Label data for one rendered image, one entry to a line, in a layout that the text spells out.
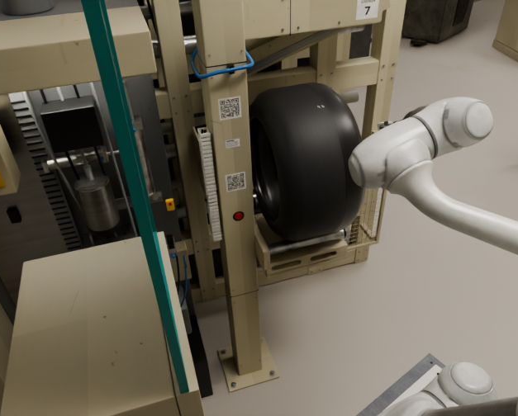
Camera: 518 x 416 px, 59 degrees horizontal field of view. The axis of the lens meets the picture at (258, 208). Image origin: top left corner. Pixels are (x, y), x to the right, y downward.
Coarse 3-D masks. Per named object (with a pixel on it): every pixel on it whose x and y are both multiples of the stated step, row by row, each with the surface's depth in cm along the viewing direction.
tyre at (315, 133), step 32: (288, 96) 160; (320, 96) 160; (256, 128) 197; (288, 128) 152; (320, 128) 152; (352, 128) 155; (256, 160) 203; (288, 160) 151; (320, 160) 151; (256, 192) 196; (288, 192) 154; (320, 192) 154; (352, 192) 158; (288, 224) 163; (320, 224) 163
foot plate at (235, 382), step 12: (228, 348) 252; (264, 348) 251; (228, 360) 246; (264, 360) 245; (228, 372) 240; (252, 372) 239; (264, 372) 239; (276, 372) 239; (228, 384) 234; (240, 384) 234; (252, 384) 234
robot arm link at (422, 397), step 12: (420, 396) 124; (432, 396) 123; (516, 396) 83; (396, 408) 119; (408, 408) 114; (420, 408) 113; (432, 408) 113; (444, 408) 105; (456, 408) 99; (468, 408) 94; (480, 408) 89; (492, 408) 86; (504, 408) 82; (516, 408) 77
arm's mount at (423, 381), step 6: (438, 366) 155; (426, 372) 154; (432, 372) 154; (438, 372) 153; (420, 378) 152; (426, 378) 152; (432, 378) 152; (414, 384) 151; (420, 384) 151; (426, 384) 150; (408, 390) 149; (414, 390) 149; (420, 390) 149; (402, 396) 147; (408, 396) 147; (396, 402) 146
